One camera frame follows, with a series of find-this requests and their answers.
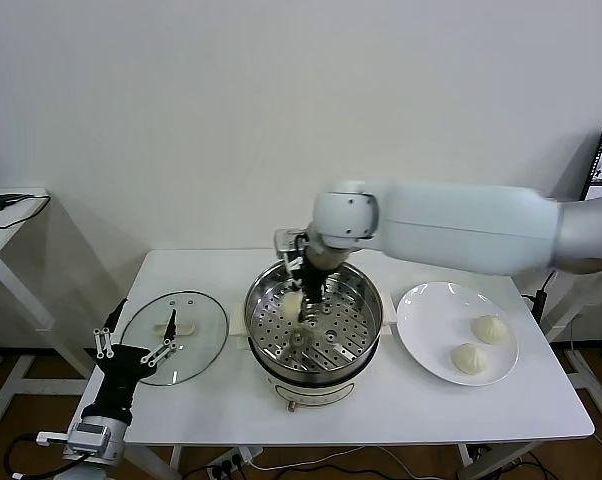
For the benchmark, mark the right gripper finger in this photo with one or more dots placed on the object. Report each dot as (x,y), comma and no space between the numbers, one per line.
(297,286)
(311,311)

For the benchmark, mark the white electric cooking pot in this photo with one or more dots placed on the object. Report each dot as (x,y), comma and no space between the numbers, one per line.
(311,392)

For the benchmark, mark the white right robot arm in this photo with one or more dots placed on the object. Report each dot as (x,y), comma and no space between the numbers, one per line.
(456,220)

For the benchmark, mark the white table leg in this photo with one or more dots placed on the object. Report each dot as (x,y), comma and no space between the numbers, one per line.
(176,460)
(464,460)

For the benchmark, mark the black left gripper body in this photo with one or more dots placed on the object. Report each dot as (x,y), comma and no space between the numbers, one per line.
(121,362)

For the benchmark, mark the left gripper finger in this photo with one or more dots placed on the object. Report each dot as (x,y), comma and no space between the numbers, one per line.
(102,345)
(170,327)

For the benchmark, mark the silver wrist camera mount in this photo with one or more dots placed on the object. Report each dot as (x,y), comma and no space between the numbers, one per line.
(93,437)
(287,242)

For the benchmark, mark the stainless steel steamer basket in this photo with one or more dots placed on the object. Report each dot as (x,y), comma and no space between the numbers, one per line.
(281,350)

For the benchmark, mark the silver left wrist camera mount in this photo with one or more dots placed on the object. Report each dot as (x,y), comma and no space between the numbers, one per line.
(93,437)

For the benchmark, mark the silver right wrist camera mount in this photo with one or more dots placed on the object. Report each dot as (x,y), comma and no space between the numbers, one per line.
(287,242)

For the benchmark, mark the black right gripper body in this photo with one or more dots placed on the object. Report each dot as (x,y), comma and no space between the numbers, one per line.
(313,280)

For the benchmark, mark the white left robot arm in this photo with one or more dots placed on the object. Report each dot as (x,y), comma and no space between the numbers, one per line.
(88,472)

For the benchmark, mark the white round plate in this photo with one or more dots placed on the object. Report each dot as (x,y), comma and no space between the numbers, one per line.
(431,320)

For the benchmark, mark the white floor power strip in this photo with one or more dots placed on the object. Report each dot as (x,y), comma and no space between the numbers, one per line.
(231,462)

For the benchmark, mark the white steamed baozi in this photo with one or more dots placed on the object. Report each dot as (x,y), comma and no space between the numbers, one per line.
(293,306)
(491,330)
(470,358)

